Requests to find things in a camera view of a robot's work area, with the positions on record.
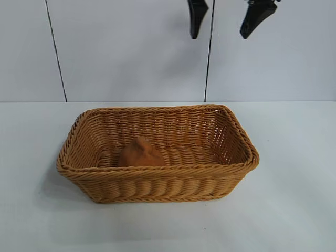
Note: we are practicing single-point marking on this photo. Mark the brown bread roll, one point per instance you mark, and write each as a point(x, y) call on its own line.
point(139, 155)

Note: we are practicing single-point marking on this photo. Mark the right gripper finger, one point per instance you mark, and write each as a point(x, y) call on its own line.
point(256, 18)
point(197, 13)

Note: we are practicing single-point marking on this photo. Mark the tan woven wicker basket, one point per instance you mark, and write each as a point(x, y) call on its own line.
point(157, 181)

